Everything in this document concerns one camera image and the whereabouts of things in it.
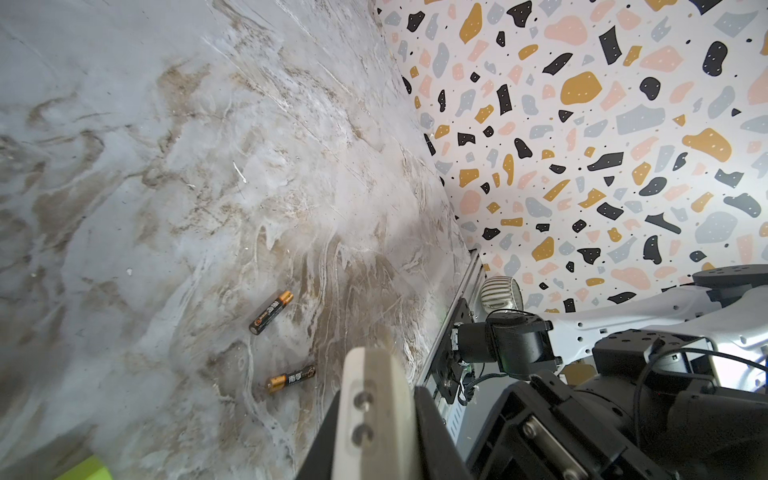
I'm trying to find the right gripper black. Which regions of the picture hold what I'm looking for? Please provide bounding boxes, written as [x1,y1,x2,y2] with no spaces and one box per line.
[468,330,767,479]

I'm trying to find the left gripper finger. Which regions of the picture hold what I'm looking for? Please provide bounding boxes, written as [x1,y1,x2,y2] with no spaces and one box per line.
[331,347,420,480]

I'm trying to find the AAA battery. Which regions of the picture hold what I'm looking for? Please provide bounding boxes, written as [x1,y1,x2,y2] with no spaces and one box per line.
[265,365,316,393]
[248,291,294,336]

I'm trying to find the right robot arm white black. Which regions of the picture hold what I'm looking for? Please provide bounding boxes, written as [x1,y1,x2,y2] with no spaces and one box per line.
[449,265,767,479]

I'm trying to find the grey ribbed fan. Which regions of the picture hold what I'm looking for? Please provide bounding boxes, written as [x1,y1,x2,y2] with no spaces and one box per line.
[480,276,523,313]

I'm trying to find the green cube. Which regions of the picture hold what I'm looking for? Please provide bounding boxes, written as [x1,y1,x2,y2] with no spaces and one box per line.
[55,455,113,480]

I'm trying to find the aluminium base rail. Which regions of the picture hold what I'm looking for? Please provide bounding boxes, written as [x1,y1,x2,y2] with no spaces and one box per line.
[417,249,485,444]

